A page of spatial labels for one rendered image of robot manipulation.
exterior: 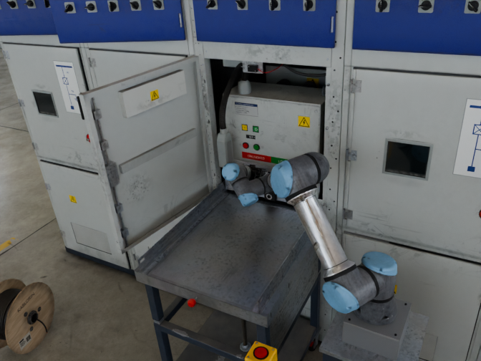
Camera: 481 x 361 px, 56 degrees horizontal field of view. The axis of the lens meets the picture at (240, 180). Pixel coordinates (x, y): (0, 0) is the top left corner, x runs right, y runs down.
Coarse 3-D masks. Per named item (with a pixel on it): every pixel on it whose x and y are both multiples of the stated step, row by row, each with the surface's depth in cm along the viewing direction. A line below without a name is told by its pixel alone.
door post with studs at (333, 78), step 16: (336, 0) 166; (336, 16) 168; (336, 32) 171; (336, 48) 174; (336, 64) 177; (336, 80) 180; (336, 96) 183; (336, 112) 186; (336, 128) 189; (336, 144) 193; (336, 160) 197; (336, 176) 200; (336, 192) 204
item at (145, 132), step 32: (192, 64) 208; (96, 96) 172; (128, 96) 181; (160, 96) 194; (192, 96) 213; (96, 128) 176; (128, 128) 188; (160, 128) 203; (192, 128) 219; (96, 160) 179; (128, 160) 192; (160, 160) 208; (192, 160) 225; (128, 192) 198; (160, 192) 214; (192, 192) 232; (128, 224) 203; (160, 224) 219
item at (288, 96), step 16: (240, 96) 210; (256, 96) 209; (272, 96) 207; (288, 96) 206; (304, 96) 204; (320, 96) 203; (320, 112) 195; (320, 128) 198; (320, 144) 203; (320, 192) 217
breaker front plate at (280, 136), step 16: (272, 112) 206; (288, 112) 202; (304, 112) 198; (240, 128) 219; (272, 128) 210; (288, 128) 206; (304, 128) 202; (240, 144) 223; (272, 144) 214; (288, 144) 210; (304, 144) 206; (240, 160) 228; (256, 160) 223
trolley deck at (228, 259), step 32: (224, 224) 215; (256, 224) 213; (288, 224) 211; (192, 256) 195; (224, 256) 194; (256, 256) 192; (160, 288) 186; (192, 288) 178; (224, 288) 177; (256, 288) 175; (288, 288) 179; (256, 320) 166
